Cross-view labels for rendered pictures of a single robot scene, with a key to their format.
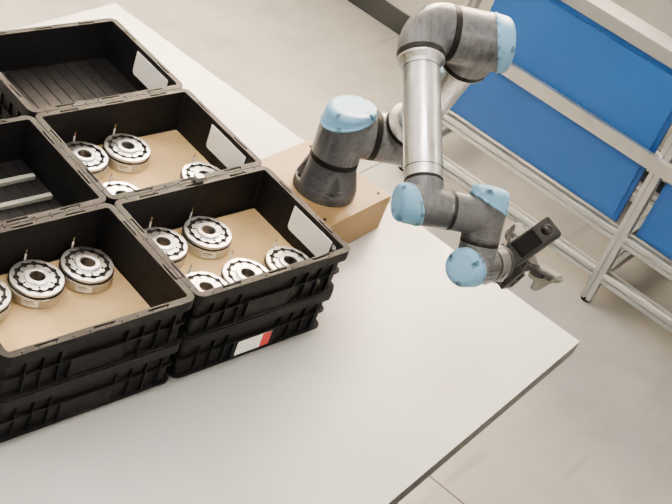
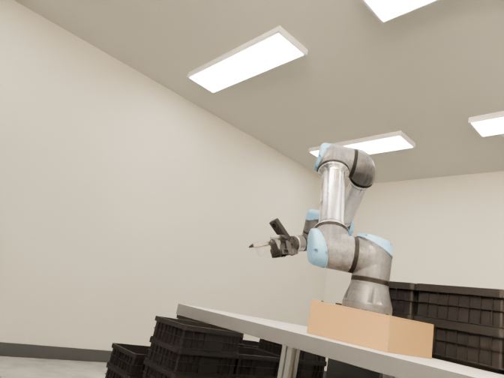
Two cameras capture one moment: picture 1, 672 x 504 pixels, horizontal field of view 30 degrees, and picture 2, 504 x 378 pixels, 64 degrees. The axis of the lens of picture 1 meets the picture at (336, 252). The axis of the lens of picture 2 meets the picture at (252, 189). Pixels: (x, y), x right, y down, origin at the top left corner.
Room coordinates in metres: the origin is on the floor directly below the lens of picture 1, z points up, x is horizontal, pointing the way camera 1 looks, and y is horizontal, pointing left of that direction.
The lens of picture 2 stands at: (3.79, 0.22, 0.75)
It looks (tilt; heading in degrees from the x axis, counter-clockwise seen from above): 16 degrees up; 204
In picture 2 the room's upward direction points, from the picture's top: 12 degrees clockwise
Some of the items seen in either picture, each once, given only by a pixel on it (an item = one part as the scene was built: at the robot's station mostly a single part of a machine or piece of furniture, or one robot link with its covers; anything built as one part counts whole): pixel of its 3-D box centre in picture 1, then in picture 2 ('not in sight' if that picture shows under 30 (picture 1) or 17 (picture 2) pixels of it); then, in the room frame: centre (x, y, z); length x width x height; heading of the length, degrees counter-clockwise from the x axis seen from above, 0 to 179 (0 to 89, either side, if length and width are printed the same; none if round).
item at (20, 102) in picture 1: (75, 66); not in sight; (2.36, 0.69, 0.92); 0.40 x 0.30 x 0.02; 144
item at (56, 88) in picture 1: (71, 85); not in sight; (2.36, 0.69, 0.87); 0.40 x 0.30 x 0.11; 144
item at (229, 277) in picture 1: (247, 275); not in sight; (1.97, 0.15, 0.86); 0.10 x 0.10 x 0.01
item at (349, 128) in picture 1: (347, 129); (370, 256); (2.47, 0.08, 0.97); 0.13 x 0.12 x 0.14; 112
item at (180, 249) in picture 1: (162, 244); not in sight; (1.96, 0.33, 0.86); 0.10 x 0.10 x 0.01
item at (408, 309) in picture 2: (227, 250); (410, 305); (2.01, 0.21, 0.87); 0.40 x 0.30 x 0.11; 144
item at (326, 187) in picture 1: (329, 170); (367, 294); (2.46, 0.08, 0.85); 0.15 x 0.15 x 0.10
